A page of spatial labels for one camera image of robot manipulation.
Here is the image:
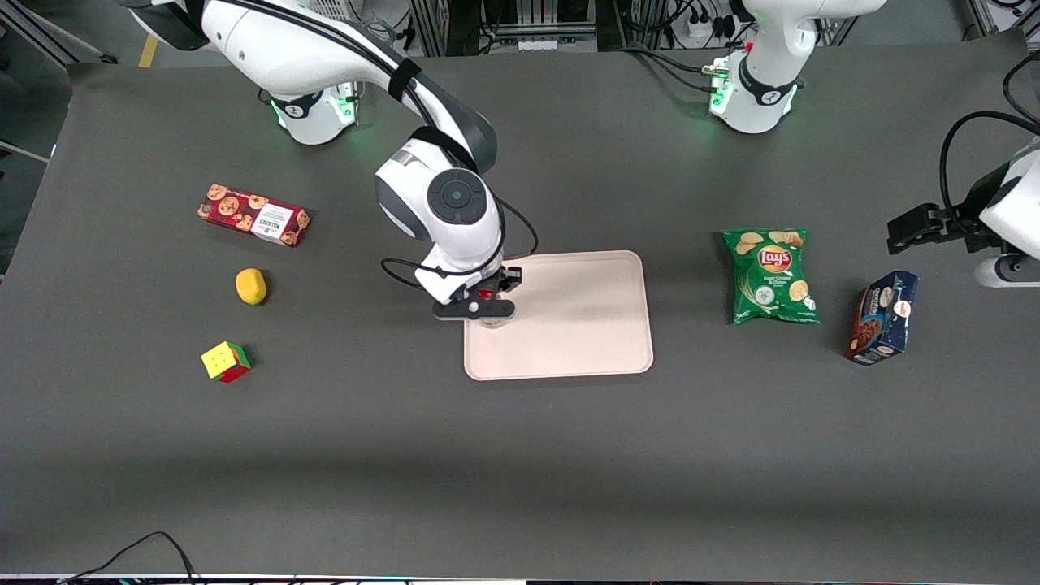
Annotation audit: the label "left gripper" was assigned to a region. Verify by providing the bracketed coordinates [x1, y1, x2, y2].
[887, 203, 1040, 290]

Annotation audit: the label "red coke bottle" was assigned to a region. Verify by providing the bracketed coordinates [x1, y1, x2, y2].
[475, 288, 511, 330]

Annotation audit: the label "beige plastic tray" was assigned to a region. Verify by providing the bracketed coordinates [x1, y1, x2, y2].
[463, 250, 655, 382]

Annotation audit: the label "dark blue cookie box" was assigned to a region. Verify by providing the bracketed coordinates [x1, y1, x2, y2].
[843, 270, 921, 366]

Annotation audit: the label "green Lay's chips bag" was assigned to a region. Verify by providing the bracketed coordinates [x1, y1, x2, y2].
[721, 228, 822, 327]

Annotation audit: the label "yellow lemon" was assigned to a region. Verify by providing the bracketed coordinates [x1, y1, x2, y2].
[235, 267, 269, 306]

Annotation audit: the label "red cookie box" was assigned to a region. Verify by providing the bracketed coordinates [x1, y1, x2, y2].
[197, 184, 312, 249]

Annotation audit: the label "colourful Rubik's cube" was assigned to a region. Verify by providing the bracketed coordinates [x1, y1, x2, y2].
[201, 340, 254, 384]

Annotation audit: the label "white power strip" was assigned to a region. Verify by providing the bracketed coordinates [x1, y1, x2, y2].
[682, 15, 742, 43]

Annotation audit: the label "white perforated box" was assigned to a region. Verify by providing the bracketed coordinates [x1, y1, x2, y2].
[313, 0, 363, 25]

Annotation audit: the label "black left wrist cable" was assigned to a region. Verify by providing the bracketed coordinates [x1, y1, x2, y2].
[939, 110, 1040, 238]

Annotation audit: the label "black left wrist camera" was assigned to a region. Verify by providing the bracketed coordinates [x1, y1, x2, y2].
[964, 165, 1012, 238]

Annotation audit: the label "black looping cable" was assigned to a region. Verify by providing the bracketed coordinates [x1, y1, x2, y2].
[1002, 49, 1040, 127]

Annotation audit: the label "grey coiled cable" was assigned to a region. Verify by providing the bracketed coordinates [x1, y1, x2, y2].
[362, 18, 399, 51]

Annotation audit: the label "aluminium frame rack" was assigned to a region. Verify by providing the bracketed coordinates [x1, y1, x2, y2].
[410, 0, 675, 58]

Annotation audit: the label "black left base cables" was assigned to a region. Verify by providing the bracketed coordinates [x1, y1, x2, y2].
[622, 45, 732, 93]

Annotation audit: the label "black cable at table edge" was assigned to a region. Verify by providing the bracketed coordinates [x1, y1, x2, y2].
[55, 531, 201, 585]

